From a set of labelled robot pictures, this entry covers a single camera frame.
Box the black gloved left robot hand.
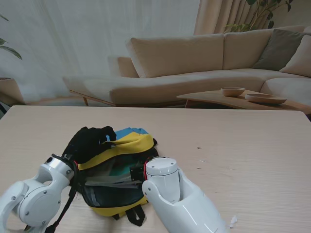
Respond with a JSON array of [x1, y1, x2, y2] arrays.
[[62, 125, 117, 165]]

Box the blue and yellow school backpack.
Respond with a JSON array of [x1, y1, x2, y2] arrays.
[[64, 126, 160, 227]]

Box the beige plant pot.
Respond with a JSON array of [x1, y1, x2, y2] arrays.
[[0, 77, 25, 105]]

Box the white sheer curtain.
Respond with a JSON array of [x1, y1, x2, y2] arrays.
[[0, 0, 202, 105]]

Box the beige sofa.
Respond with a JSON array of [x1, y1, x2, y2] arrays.
[[62, 24, 311, 107]]

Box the green plant leaves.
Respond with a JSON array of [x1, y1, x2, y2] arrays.
[[0, 14, 23, 61]]

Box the wooden coffee table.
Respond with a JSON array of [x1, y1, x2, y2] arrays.
[[176, 89, 311, 115]]

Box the small deep wooden bowl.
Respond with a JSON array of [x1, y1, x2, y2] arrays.
[[220, 87, 246, 97]]

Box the beige curtain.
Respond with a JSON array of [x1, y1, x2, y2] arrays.
[[193, 0, 276, 36]]

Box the wide shallow wooden bowl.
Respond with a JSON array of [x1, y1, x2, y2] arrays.
[[244, 93, 287, 105]]

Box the tall green leafy plant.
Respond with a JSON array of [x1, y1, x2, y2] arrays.
[[225, 0, 294, 33]]

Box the grey sofa cushion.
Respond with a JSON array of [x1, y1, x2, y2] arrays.
[[252, 28, 308, 71]]

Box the cream sofa cushion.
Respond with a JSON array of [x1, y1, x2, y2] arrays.
[[279, 33, 311, 78]]

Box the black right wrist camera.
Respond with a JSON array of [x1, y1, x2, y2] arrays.
[[129, 165, 146, 182]]

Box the left arm red black cables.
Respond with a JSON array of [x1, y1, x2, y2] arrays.
[[45, 160, 81, 233]]

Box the arm red black cables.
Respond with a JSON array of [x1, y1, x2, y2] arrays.
[[45, 160, 81, 233], [142, 159, 149, 181]]

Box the right arm red black cables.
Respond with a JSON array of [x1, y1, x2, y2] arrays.
[[142, 159, 149, 181]]

